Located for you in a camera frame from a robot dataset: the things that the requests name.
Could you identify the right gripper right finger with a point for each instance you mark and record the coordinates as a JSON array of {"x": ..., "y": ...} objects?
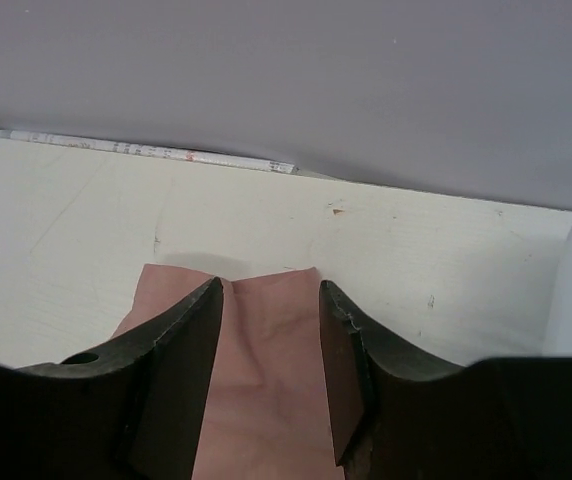
[{"x": 399, "y": 412}]

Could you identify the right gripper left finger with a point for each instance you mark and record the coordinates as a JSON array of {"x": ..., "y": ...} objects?
[{"x": 129, "y": 408}]

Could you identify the dusty pink t shirt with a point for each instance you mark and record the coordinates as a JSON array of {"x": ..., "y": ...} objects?
[{"x": 267, "y": 415}]

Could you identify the white printed label strip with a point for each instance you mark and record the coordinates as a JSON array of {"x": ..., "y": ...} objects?
[{"x": 149, "y": 151}]

